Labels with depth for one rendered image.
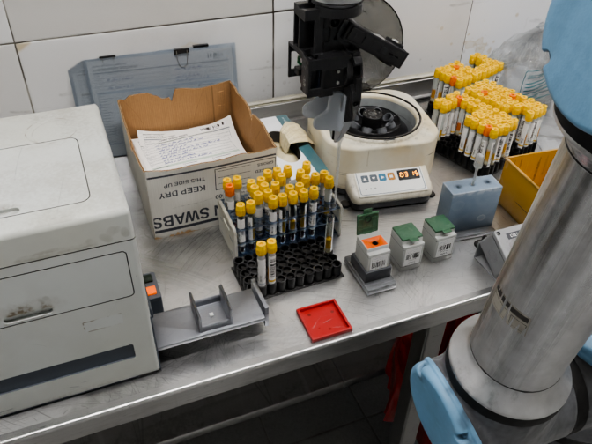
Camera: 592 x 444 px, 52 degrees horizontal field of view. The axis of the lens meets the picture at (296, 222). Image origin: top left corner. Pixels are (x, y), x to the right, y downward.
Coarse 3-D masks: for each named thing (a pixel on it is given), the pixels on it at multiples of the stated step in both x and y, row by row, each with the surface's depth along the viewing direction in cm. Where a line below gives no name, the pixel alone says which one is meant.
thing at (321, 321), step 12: (300, 312) 97; (312, 312) 97; (324, 312) 97; (336, 312) 97; (312, 324) 95; (324, 324) 95; (336, 324) 95; (348, 324) 94; (312, 336) 92; (324, 336) 92; (336, 336) 93
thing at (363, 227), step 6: (366, 210) 99; (372, 210) 99; (360, 216) 99; (366, 216) 99; (372, 216) 100; (378, 216) 100; (360, 222) 100; (366, 222) 100; (372, 222) 100; (360, 228) 100; (366, 228) 101; (372, 228) 101
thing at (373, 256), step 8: (376, 232) 101; (360, 240) 100; (368, 240) 99; (376, 240) 100; (384, 240) 100; (360, 248) 100; (368, 248) 98; (376, 248) 98; (384, 248) 99; (360, 256) 101; (368, 256) 98; (376, 256) 98; (384, 256) 99; (368, 264) 99; (376, 264) 100; (384, 264) 100
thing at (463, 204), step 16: (480, 176) 111; (448, 192) 108; (464, 192) 107; (480, 192) 108; (496, 192) 109; (448, 208) 108; (464, 208) 109; (480, 208) 110; (496, 208) 112; (464, 224) 112; (480, 224) 113
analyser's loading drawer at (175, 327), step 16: (256, 288) 93; (192, 304) 88; (208, 304) 93; (224, 304) 91; (240, 304) 93; (256, 304) 93; (160, 320) 90; (176, 320) 90; (192, 320) 90; (208, 320) 90; (224, 320) 89; (240, 320) 90; (256, 320) 90; (160, 336) 88; (176, 336) 88; (192, 336) 88; (208, 336) 88
